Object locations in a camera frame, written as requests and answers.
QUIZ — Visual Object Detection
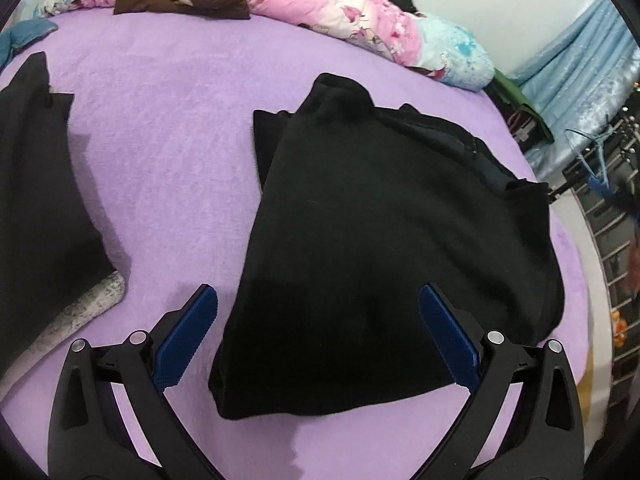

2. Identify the pink and blue floral quilt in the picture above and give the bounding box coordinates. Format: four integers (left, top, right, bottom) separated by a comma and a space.
31, 0, 495, 91

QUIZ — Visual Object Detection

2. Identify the dark storage box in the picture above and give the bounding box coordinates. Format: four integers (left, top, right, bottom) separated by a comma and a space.
485, 84, 547, 154

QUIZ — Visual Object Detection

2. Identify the blue clothes hanger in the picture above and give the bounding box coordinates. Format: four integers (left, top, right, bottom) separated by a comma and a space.
563, 122, 617, 200

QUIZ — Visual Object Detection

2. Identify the orange toy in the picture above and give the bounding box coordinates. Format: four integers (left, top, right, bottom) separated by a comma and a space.
612, 310, 628, 349

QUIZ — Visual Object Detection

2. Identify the folded black garment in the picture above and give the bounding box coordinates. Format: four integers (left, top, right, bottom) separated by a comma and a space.
1, 52, 115, 372

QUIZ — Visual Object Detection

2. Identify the folded grey garment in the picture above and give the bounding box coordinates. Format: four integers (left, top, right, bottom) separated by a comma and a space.
1, 271, 126, 400

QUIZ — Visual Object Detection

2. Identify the purple bed blanket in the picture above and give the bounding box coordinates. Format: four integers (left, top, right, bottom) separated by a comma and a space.
0, 8, 594, 480

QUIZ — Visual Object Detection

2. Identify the blue patterned cloth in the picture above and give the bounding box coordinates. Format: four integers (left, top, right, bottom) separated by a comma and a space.
0, 18, 58, 72

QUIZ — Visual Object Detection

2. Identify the light blue curtain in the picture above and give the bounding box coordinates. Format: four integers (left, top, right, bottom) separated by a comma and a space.
508, 0, 639, 181

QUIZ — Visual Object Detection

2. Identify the black fleece jacket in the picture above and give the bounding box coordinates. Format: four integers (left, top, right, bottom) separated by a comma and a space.
208, 74, 565, 420

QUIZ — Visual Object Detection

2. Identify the green cloth on box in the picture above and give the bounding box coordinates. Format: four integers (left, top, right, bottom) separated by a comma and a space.
486, 68, 554, 143

